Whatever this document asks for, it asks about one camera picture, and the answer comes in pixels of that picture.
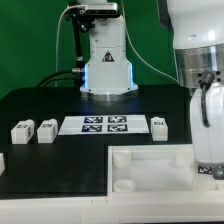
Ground white square table top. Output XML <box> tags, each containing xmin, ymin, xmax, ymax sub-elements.
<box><xmin>108</xmin><ymin>144</ymin><xmax>224</xmax><ymax>194</ymax></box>

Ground white sheet with markers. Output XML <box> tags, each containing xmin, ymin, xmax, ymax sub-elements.
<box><xmin>59</xmin><ymin>115</ymin><xmax>149</xmax><ymax>135</ymax></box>

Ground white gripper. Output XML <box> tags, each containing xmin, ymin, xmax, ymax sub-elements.
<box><xmin>190</xmin><ymin>84</ymin><xmax>224</xmax><ymax>180</ymax></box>

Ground black cables at base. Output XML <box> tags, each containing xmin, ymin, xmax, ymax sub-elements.
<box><xmin>35</xmin><ymin>69</ymin><xmax>86</xmax><ymax>88</ymax></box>

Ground black camera on stand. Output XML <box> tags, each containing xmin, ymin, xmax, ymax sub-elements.
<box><xmin>65</xmin><ymin>2</ymin><xmax>120</xmax><ymax>33</ymax></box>

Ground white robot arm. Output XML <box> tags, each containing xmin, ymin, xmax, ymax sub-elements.
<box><xmin>78</xmin><ymin>0</ymin><xmax>224</xmax><ymax>180</ymax></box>

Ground white obstacle fence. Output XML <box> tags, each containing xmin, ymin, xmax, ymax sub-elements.
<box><xmin>0</xmin><ymin>153</ymin><xmax>5</xmax><ymax>176</ymax></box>

